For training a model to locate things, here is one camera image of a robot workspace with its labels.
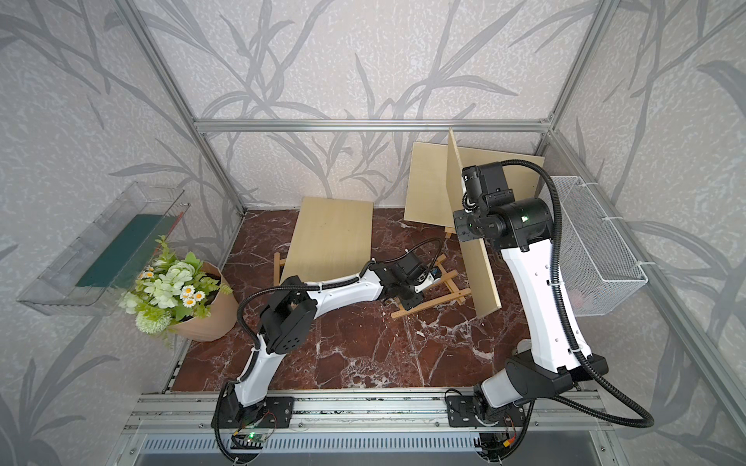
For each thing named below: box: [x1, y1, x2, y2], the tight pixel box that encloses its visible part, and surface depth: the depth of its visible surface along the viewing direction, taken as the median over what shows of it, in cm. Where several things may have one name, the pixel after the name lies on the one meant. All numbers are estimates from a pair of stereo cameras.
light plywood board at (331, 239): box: [280, 197, 374, 283], surface depth 111 cm
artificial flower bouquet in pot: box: [118, 234, 240, 349], surface depth 66 cm
